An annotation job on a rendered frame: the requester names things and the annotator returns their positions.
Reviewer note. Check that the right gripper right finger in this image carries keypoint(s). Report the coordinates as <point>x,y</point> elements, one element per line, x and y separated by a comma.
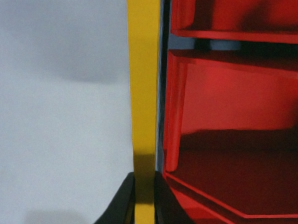
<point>167,209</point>

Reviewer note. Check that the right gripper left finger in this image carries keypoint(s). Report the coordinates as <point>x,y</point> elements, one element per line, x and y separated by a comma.
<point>121,209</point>

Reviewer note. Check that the yellow bar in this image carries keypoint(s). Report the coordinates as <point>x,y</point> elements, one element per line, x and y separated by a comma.
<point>143,39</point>

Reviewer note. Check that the grey metal shelf rack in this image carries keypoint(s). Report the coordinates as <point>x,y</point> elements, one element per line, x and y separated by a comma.
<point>170,41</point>

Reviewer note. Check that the red open bin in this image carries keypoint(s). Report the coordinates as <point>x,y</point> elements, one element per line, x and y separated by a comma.
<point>215,213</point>
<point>261,20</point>
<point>238,128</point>

